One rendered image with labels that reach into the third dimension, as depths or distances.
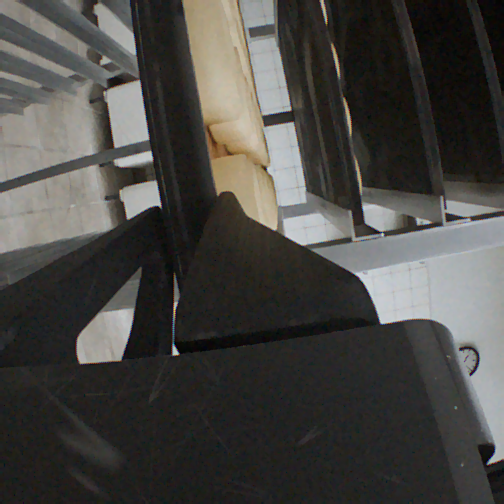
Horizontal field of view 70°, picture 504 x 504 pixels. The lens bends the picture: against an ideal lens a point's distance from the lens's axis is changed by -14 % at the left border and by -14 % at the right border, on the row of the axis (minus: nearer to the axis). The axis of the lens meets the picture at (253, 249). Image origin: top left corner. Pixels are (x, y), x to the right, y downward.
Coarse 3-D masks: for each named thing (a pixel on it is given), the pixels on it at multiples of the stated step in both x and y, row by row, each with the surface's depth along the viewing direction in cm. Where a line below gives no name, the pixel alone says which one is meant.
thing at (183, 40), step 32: (160, 0) 10; (160, 32) 10; (160, 64) 10; (192, 64) 10; (160, 96) 10; (192, 96) 10; (160, 128) 10; (192, 128) 10; (160, 160) 10; (192, 160) 10; (160, 192) 10; (192, 192) 10; (192, 224) 11; (192, 256) 11
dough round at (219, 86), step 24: (192, 0) 12; (216, 0) 12; (192, 24) 11; (216, 24) 11; (192, 48) 11; (216, 48) 11; (216, 72) 12; (216, 96) 12; (240, 96) 14; (216, 120) 14
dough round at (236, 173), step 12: (228, 156) 14; (240, 156) 14; (216, 168) 13; (228, 168) 13; (240, 168) 13; (252, 168) 14; (216, 180) 13; (228, 180) 13; (240, 180) 13; (252, 180) 13; (240, 192) 13; (252, 192) 13; (252, 204) 13; (252, 216) 13; (264, 216) 16
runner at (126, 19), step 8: (104, 0) 53; (112, 0) 56; (120, 0) 57; (128, 0) 58; (112, 8) 57; (120, 8) 60; (128, 8) 61; (120, 16) 60; (128, 16) 64; (128, 24) 64
